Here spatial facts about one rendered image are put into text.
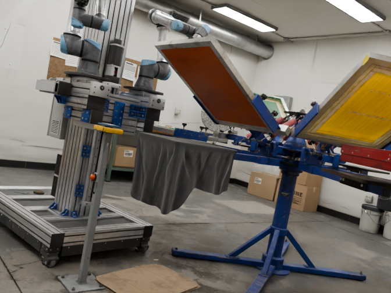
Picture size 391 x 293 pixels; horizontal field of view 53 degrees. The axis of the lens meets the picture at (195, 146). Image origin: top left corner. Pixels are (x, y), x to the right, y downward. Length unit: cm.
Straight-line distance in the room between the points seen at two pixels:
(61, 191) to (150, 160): 97
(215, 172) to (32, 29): 418
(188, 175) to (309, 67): 552
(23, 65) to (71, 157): 309
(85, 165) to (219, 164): 107
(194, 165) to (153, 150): 27
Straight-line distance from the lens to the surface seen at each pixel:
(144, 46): 672
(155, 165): 238
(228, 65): 230
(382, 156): 191
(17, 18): 600
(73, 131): 308
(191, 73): 264
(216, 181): 246
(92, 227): 243
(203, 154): 232
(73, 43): 273
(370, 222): 623
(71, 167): 305
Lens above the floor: 106
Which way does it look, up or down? 3 degrees down
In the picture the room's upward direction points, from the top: 11 degrees clockwise
